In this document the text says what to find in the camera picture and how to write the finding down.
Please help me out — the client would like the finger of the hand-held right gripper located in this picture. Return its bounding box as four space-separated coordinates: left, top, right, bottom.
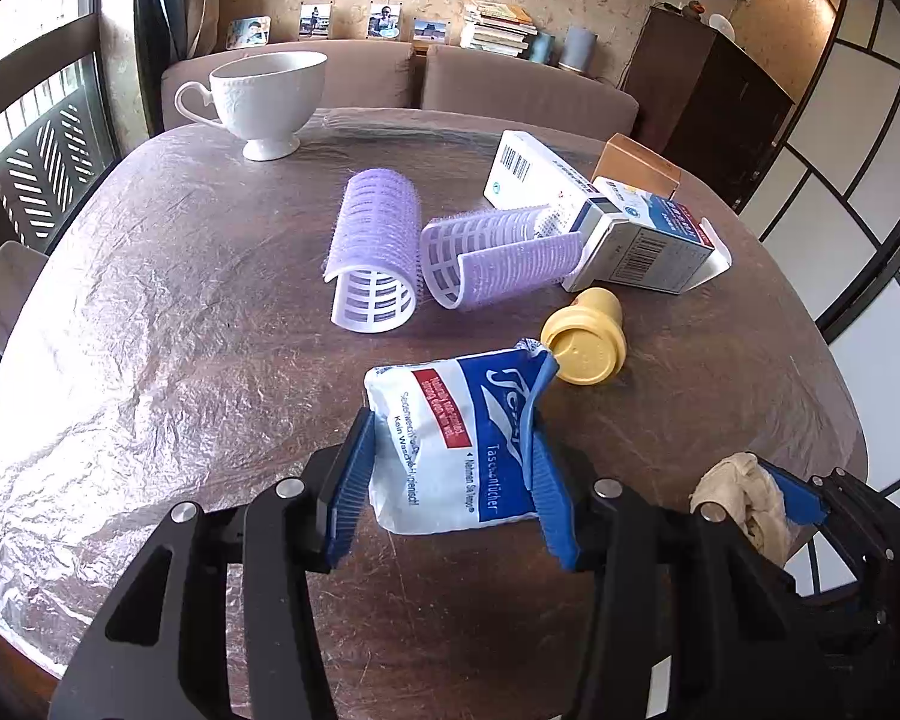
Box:
757 457 882 541

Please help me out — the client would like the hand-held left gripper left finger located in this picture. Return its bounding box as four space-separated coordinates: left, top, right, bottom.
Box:
49 406 380 720

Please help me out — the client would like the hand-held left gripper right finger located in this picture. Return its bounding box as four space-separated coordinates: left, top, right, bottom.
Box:
525 427 826 720

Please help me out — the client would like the beige paper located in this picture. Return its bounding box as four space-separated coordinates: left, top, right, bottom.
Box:
688 451 796 563

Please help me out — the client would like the blue white tissue pack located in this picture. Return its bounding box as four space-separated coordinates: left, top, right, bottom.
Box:
364 337 561 536

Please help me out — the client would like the small yellow bottle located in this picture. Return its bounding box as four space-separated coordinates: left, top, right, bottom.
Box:
540 286 629 389

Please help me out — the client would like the purple hair roller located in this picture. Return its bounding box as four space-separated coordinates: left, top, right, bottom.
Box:
322 169 423 335
418 204 586 312

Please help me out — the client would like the blue white medicine box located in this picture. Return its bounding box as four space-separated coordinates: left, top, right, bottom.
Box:
559 176 734 295

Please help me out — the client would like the clear plastic table cover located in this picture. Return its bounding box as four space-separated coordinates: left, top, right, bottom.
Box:
0 109 871 691

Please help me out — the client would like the white panel sliding screen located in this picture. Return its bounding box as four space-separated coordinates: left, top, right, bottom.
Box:
735 0 900 616

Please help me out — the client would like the long white medicine box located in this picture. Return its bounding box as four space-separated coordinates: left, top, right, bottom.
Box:
484 129 601 233

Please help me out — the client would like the wooden cube box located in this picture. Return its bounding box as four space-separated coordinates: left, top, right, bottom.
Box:
591 133 682 200

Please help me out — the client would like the grey chair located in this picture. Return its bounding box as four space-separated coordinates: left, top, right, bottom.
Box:
0 240 50 353

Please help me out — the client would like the white footed cup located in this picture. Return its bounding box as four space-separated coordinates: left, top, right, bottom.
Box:
174 51 329 162

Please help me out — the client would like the dark wooden cabinet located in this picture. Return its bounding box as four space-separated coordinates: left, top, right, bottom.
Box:
621 4 796 211

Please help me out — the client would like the brown upholstered bench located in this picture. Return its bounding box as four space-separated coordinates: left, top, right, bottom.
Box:
420 45 640 142
161 40 419 132

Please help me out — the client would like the lattice balcony railing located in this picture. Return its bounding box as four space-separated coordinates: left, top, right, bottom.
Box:
0 52 117 391

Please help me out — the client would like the grey cylinder speaker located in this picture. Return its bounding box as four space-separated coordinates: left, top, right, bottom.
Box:
560 25 599 74

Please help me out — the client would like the stack of books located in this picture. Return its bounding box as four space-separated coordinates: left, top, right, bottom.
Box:
460 0 539 57

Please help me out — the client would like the dark curtain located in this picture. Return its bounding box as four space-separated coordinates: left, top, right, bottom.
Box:
133 0 188 140

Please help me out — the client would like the dark window frame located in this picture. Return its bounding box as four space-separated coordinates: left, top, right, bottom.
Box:
0 0 147 361

